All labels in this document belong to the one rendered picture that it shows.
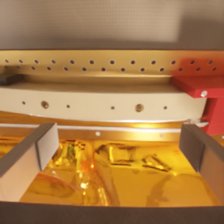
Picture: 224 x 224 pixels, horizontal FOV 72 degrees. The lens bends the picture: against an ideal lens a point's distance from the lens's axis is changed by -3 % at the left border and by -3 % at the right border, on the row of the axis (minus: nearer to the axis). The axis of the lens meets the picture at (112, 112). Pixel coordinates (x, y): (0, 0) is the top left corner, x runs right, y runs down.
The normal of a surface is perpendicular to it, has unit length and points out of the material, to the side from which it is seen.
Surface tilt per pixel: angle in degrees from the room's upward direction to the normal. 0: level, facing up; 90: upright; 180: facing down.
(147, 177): 97
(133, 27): 62
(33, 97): 90
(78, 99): 90
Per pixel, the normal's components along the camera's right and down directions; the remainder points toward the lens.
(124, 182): -0.12, 0.44
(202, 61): 0.11, 0.82
